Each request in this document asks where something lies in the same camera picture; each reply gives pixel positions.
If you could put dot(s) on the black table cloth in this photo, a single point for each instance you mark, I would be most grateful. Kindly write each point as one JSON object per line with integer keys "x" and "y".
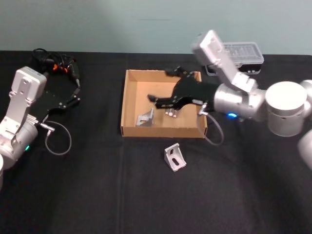
{"x": 136, "y": 200}

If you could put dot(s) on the silver metal angle bracket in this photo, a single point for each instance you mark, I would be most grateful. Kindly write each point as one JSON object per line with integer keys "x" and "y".
{"x": 174, "y": 159}
{"x": 145, "y": 119}

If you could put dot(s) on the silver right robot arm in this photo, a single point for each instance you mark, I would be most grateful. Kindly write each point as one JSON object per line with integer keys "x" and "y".
{"x": 285, "y": 102}

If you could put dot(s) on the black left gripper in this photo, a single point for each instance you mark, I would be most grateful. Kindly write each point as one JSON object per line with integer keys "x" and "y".
{"x": 52, "y": 101}

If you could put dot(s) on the shallow brown cardboard tray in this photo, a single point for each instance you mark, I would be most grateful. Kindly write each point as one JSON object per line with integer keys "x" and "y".
{"x": 146, "y": 85}

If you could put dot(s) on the clear plastic case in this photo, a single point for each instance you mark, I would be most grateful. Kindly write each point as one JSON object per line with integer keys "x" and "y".
{"x": 246, "y": 54}

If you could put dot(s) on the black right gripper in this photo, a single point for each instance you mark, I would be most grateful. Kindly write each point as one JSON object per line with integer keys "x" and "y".
{"x": 195, "y": 91}

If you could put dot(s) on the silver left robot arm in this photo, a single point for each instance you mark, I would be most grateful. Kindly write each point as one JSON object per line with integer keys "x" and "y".
{"x": 24, "y": 83}

